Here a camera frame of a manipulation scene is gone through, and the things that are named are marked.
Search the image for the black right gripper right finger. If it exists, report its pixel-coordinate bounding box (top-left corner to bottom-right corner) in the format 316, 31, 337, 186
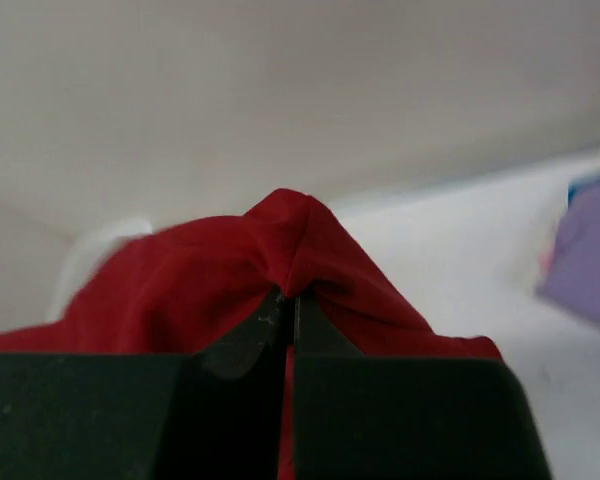
292, 294, 551, 479

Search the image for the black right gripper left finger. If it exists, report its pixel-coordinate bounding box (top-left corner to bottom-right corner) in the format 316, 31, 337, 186
0, 290, 286, 479

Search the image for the red t-shirt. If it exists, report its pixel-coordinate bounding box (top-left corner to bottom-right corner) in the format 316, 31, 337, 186
0, 189, 499, 479

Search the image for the white plastic laundry basket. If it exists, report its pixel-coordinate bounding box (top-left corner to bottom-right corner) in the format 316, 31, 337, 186
45, 216, 154, 323

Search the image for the folded purple t-shirt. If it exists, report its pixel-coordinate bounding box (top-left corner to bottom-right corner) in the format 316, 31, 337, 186
536, 186, 600, 326

